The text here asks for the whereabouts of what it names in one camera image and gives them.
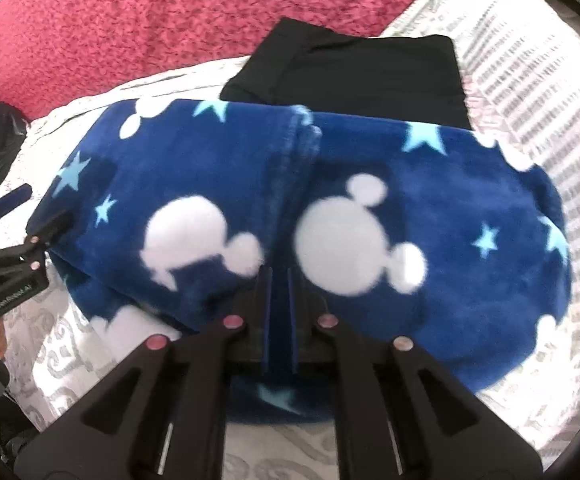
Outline red sofa backrest cushion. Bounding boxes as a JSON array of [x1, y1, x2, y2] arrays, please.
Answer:
[[0, 0, 443, 121]]

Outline black folded garment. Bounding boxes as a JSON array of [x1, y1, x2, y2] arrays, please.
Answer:
[[219, 17, 472, 131]]

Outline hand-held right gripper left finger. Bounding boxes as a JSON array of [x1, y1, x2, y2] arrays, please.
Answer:
[[5, 265, 274, 480]]

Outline blue fleece star-print pants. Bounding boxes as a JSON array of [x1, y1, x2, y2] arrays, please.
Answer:
[[27, 97, 573, 428]]

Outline white patterned sofa cover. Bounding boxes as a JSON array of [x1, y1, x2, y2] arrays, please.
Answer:
[[0, 55, 521, 480]]

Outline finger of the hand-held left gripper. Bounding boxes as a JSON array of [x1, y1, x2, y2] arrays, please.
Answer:
[[0, 184, 33, 241], [0, 207, 71, 273]]

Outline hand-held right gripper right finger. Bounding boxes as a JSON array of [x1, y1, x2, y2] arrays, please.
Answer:
[[287, 267, 543, 480]]

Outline white knitted armrest cover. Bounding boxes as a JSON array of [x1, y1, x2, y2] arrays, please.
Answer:
[[380, 0, 580, 471]]

